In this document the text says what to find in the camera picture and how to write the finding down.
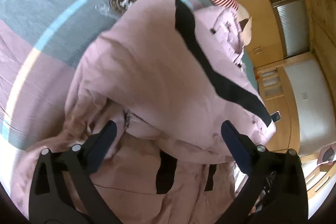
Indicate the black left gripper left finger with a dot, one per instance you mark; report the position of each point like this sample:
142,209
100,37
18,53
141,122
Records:
50,201

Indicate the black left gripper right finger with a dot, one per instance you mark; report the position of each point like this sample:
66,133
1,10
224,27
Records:
275,191

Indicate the pink jacket with black trim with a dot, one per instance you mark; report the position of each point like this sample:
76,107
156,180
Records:
165,80

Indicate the wooden shelf with glass panels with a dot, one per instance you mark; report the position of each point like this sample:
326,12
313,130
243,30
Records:
278,96

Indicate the striped grey pink bedsheet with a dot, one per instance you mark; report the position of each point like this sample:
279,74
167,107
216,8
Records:
42,42

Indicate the wooden wardrobe cabinets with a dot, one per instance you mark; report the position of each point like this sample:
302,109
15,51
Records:
299,35

